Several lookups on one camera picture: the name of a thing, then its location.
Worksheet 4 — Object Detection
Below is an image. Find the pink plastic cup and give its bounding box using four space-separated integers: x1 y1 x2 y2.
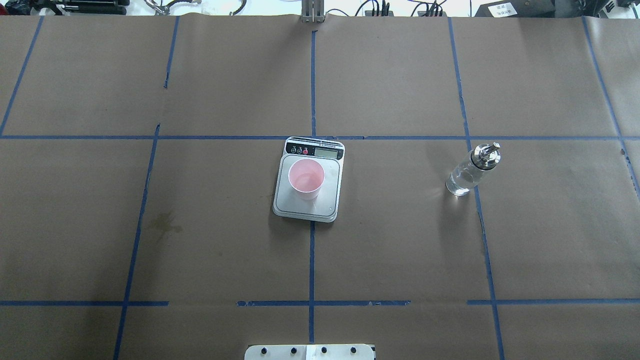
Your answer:
287 158 325 200

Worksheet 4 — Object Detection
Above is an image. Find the aluminium frame post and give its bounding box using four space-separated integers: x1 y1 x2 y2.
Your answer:
301 0 326 24

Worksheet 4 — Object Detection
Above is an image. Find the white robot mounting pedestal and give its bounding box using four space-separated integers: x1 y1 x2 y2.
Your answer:
244 343 377 360

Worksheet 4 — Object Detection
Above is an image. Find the black power strip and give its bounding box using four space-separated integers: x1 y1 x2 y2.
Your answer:
335 0 455 17

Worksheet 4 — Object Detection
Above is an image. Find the black box white label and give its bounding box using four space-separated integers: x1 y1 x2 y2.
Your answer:
473 0 556 18

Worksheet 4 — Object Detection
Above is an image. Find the glass sauce bottle metal spout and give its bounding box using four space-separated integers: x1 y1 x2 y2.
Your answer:
445 141 502 197

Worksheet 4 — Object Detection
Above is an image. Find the silver digital kitchen scale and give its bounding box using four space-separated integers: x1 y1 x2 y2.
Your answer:
272 136 346 223

